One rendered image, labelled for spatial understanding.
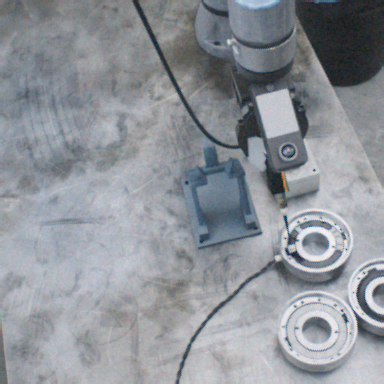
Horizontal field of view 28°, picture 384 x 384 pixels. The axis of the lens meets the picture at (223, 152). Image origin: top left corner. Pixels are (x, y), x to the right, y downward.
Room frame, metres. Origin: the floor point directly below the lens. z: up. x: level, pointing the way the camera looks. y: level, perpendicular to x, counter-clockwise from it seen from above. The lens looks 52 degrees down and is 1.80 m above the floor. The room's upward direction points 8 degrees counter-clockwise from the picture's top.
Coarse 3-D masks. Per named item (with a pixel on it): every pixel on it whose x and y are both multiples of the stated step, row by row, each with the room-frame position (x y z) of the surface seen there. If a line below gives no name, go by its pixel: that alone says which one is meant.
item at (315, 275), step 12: (300, 216) 0.62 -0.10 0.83; (312, 216) 0.62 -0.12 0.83; (324, 216) 0.61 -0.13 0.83; (336, 216) 0.60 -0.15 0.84; (312, 228) 0.60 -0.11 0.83; (336, 228) 0.59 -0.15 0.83; (348, 228) 0.58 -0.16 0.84; (300, 240) 0.58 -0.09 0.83; (312, 240) 0.59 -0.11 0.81; (324, 240) 0.58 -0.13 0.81; (348, 240) 0.57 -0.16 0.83; (300, 252) 0.56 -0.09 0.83; (348, 252) 0.54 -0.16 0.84; (288, 264) 0.54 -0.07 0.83; (336, 264) 0.53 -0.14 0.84; (300, 276) 0.53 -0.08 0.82; (312, 276) 0.52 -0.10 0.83; (324, 276) 0.52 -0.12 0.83
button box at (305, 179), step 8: (264, 152) 0.73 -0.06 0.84; (312, 160) 0.71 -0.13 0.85; (296, 168) 0.70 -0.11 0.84; (304, 168) 0.69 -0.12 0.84; (312, 168) 0.69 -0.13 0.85; (288, 176) 0.68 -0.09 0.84; (296, 176) 0.68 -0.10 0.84; (304, 176) 0.68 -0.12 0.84; (312, 176) 0.68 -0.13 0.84; (288, 184) 0.67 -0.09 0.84; (296, 184) 0.68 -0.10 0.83; (304, 184) 0.68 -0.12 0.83; (312, 184) 0.68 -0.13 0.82; (288, 192) 0.67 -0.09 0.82; (296, 192) 0.68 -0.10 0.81; (304, 192) 0.68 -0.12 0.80
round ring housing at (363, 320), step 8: (368, 264) 0.52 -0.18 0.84; (376, 264) 0.52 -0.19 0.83; (360, 272) 0.51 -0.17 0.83; (352, 280) 0.50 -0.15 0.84; (360, 280) 0.50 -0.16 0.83; (376, 280) 0.50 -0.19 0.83; (352, 288) 0.49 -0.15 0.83; (368, 288) 0.49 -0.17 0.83; (376, 288) 0.49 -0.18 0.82; (352, 296) 0.48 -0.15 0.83; (368, 296) 0.48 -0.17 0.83; (352, 304) 0.46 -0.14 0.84; (368, 304) 0.47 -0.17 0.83; (360, 312) 0.46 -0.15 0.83; (360, 320) 0.44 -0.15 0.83; (368, 320) 0.44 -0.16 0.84; (368, 328) 0.43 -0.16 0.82; (376, 328) 0.43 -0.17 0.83
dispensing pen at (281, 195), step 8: (272, 176) 0.62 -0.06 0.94; (280, 176) 0.62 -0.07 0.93; (272, 184) 0.61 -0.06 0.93; (280, 184) 0.61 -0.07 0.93; (272, 192) 0.61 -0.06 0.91; (280, 192) 0.61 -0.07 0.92; (280, 200) 0.61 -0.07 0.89; (280, 208) 0.60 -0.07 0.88; (288, 224) 0.59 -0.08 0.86; (288, 232) 0.58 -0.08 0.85
